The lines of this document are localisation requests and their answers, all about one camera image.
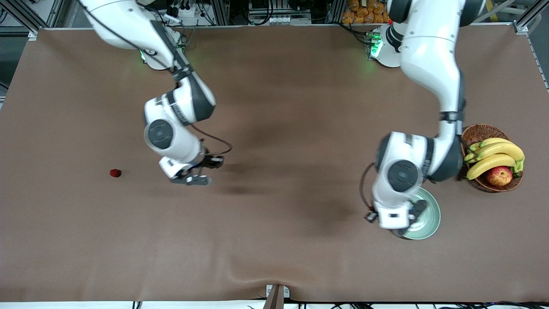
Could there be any bag of orange snacks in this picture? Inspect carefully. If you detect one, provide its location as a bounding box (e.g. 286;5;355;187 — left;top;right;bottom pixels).
341;0;391;24

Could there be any red yellow apple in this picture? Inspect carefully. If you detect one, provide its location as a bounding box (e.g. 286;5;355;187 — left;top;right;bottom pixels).
486;166;514;187

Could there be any white terminal block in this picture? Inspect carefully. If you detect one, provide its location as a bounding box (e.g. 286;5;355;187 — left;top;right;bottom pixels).
249;15;312;25

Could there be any white power strip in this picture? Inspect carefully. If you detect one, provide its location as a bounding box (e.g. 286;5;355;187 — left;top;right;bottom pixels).
169;3;199;18

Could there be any brown wicker basket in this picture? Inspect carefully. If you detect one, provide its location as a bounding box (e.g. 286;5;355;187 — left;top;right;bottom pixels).
461;124;524;192

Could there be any aluminium frame profile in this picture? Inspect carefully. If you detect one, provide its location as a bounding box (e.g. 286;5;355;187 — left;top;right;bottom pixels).
6;0;48;41
513;0;549;91

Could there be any brown table cloth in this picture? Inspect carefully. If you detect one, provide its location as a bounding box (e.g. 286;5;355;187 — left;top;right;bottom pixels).
0;24;549;303

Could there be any pale green round plate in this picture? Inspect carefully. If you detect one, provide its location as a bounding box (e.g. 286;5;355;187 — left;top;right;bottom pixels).
402;187;441;240

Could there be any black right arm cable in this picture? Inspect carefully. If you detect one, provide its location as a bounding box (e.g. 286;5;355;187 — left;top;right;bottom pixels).
191;124;233;156

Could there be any grey metal table bracket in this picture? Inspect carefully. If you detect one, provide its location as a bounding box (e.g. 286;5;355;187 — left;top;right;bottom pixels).
265;284;290;309

